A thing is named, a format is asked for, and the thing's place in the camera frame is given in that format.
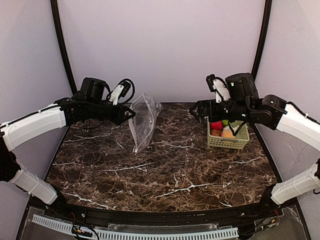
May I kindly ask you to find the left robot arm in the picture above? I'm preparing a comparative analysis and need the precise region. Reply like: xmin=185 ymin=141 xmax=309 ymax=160
xmin=0 ymin=77 xmax=136 ymax=205

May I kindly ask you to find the brown potato toy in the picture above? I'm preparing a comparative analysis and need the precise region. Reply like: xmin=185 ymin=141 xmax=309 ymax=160
xmin=210 ymin=129 xmax=222 ymax=137

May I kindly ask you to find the green plastic basket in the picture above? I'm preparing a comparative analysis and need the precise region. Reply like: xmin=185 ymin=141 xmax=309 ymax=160
xmin=207 ymin=121 xmax=250 ymax=150

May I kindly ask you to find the red pepper toy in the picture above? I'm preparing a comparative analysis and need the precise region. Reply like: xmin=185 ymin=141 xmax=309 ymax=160
xmin=209 ymin=121 xmax=224 ymax=131

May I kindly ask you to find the right black corner post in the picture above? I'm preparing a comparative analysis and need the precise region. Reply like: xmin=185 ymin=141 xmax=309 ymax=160
xmin=251 ymin=0 xmax=273 ymax=80

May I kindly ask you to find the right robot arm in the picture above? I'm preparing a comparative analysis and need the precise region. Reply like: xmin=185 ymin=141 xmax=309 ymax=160
xmin=189 ymin=73 xmax=320 ymax=207

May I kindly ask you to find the clear zip top bag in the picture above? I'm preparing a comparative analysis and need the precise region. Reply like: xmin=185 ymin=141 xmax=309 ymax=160
xmin=128 ymin=92 xmax=163 ymax=154

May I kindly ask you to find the black front table rail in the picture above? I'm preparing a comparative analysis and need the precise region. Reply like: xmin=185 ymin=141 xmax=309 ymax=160
xmin=45 ymin=198 xmax=282 ymax=229

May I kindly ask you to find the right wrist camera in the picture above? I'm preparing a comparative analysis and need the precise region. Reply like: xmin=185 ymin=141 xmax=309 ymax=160
xmin=205 ymin=74 xmax=230 ymax=103

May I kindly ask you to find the green apple toy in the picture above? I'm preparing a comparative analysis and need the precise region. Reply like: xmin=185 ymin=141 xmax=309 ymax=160
xmin=221 ymin=120 xmax=230 ymax=126

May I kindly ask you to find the orange peach toy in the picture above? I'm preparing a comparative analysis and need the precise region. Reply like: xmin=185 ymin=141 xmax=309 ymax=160
xmin=221 ymin=130 xmax=236 ymax=139

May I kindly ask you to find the white garlic toy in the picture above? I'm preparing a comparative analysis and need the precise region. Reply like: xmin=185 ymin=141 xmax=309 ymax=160
xmin=223 ymin=125 xmax=239 ymax=132

